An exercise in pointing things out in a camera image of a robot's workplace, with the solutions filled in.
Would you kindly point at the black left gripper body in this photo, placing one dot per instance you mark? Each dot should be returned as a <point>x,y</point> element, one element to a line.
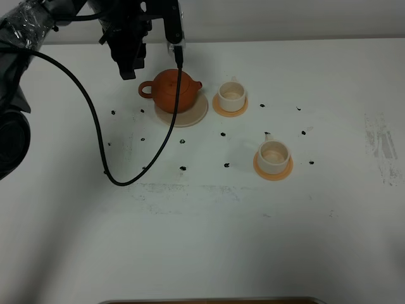
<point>124,25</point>

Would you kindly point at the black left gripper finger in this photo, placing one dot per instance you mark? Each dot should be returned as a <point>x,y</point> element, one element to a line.
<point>128,61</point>

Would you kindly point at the brown clay teapot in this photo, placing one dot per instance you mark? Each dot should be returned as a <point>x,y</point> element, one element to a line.
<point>163,90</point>

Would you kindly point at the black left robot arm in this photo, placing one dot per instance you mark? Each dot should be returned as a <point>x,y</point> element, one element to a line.
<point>23,31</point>

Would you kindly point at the beige teapot saucer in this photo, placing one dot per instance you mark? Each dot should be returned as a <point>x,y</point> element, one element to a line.
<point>188,118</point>

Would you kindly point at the orange coaster near teapot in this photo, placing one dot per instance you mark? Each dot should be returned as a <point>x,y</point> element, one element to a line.
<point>222,112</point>

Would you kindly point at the white teacup near teapot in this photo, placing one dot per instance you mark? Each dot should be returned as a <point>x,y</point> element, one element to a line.
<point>231,95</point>

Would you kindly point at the white teacup front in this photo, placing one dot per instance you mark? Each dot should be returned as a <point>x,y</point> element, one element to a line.
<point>273,156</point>

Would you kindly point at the orange coaster front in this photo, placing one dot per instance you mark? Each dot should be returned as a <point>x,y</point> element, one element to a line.
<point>273,177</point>

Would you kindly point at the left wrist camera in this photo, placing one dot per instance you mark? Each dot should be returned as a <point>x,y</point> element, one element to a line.
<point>173,24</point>

